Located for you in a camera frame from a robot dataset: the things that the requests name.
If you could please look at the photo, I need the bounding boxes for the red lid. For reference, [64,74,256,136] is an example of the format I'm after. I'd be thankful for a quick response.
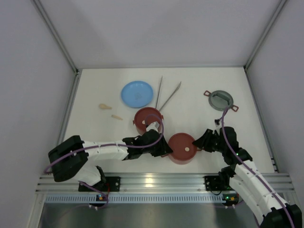
[134,107,162,118]
[168,133,195,150]

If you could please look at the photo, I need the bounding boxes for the long metal tongs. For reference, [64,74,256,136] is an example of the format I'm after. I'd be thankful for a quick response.
[155,76,182,112]

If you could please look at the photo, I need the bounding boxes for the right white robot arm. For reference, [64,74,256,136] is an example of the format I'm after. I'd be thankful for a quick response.
[193,127,303,228]

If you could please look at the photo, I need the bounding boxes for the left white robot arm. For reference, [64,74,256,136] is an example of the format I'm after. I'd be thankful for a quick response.
[45,122,173,187]

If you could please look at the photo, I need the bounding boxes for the blue plate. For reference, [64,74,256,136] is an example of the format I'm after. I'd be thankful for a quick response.
[121,81,154,108]

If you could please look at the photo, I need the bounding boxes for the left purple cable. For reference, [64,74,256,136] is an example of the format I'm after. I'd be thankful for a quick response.
[44,114,164,209]

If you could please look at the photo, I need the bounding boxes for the purple cable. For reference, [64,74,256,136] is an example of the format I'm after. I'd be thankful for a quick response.
[220,106,294,228]
[44,114,164,209]

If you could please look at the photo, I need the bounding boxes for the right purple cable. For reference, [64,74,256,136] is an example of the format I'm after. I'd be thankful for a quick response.
[220,106,294,228]

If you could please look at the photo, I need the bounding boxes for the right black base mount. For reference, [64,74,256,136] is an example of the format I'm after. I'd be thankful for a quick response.
[204,175,223,191]

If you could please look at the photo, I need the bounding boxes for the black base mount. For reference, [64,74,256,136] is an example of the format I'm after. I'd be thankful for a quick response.
[204,175,223,191]
[78,176,121,192]

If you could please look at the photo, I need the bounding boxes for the grey lid with handle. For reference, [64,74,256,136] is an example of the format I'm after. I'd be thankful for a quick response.
[204,90,239,112]

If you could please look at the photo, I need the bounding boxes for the aluminium front rail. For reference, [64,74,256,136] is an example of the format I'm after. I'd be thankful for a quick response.
[36,173,295,194]

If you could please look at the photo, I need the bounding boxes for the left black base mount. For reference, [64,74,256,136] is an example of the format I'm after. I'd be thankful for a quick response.
[78,176,121,192]

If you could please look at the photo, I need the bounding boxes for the perforated cable duct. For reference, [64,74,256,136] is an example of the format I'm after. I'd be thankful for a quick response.
[45,193,240,204]

